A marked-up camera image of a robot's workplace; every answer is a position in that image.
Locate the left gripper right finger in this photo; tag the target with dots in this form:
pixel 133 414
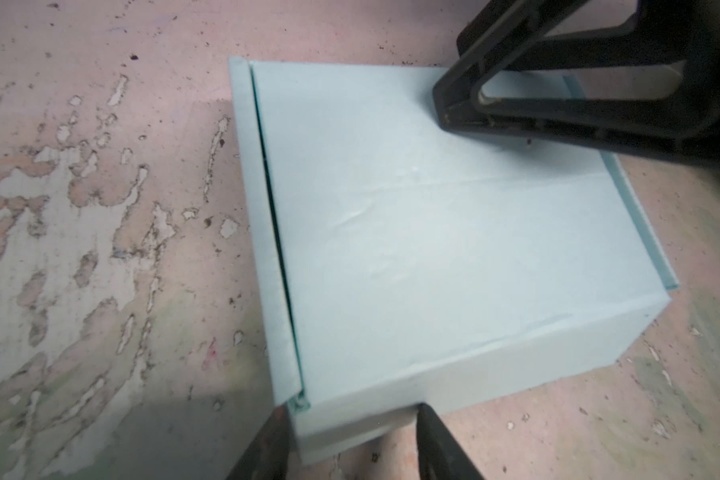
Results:
pixel 440 456

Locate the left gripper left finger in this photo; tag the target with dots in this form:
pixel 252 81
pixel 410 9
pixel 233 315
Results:
pixel 267 455

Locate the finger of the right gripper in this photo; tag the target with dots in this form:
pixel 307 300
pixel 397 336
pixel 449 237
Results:
pixel 682 128
pixel 656 33

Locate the light blue paper box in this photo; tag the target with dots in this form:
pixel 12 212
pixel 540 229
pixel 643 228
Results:
pixel 400 264

